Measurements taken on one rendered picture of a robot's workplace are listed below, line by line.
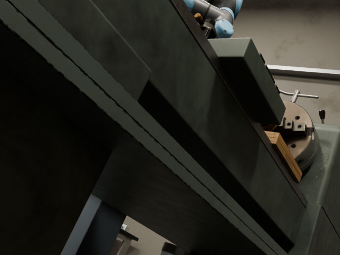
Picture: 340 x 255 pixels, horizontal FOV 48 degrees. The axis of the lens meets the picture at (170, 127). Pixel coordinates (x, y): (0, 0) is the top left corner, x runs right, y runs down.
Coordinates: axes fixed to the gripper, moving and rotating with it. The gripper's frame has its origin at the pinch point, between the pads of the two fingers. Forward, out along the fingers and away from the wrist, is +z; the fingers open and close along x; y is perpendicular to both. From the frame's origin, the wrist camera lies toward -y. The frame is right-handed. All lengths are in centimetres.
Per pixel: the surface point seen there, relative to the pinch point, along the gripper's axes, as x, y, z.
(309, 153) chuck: -59, -3, -24
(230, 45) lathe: -2, -49, -62
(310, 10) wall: -87, 462, 116
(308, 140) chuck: -54, -2, -28
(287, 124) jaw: -44, -1, -26
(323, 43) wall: -125, 404, 111
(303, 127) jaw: -49, 0, -30
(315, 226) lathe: -78, -22, -17
